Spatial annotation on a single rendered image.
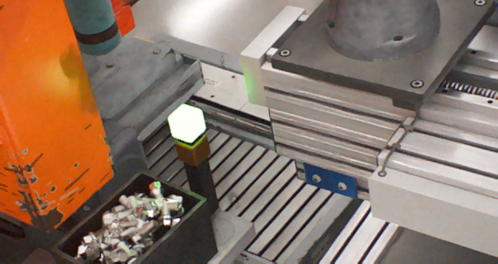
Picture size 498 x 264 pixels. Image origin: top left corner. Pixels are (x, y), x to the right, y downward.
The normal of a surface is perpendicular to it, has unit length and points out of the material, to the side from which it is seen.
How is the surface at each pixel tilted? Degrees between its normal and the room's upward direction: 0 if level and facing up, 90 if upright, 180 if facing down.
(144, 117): 90
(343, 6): 72
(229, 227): 0
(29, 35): 90
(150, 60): 0
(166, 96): 90
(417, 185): 0
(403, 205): 90
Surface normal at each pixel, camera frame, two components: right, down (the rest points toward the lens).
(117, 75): -0.14, -0.77
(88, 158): 0.80, 0.28
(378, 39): -0.18, 0.37
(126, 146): 0.68, -0.04
